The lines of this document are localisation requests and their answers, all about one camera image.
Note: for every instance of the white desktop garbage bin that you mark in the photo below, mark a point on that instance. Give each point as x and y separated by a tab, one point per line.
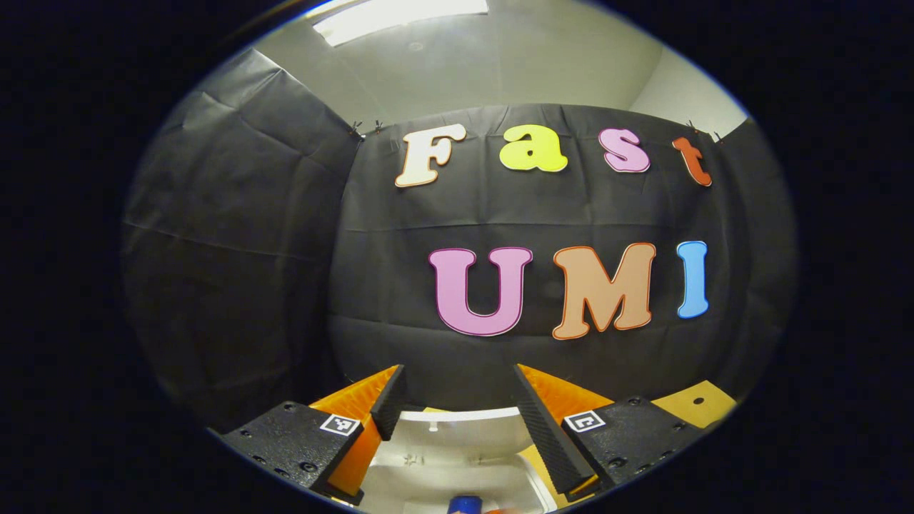
457	442

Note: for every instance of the rectangular ceiling light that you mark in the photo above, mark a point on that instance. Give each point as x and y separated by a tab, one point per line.
400	18

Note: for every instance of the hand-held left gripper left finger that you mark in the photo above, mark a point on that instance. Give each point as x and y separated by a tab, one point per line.
300	439

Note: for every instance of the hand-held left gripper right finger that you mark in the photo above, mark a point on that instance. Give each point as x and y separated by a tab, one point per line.
546	435

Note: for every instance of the black backdrop cloth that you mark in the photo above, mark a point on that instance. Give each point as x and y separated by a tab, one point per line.
250	250

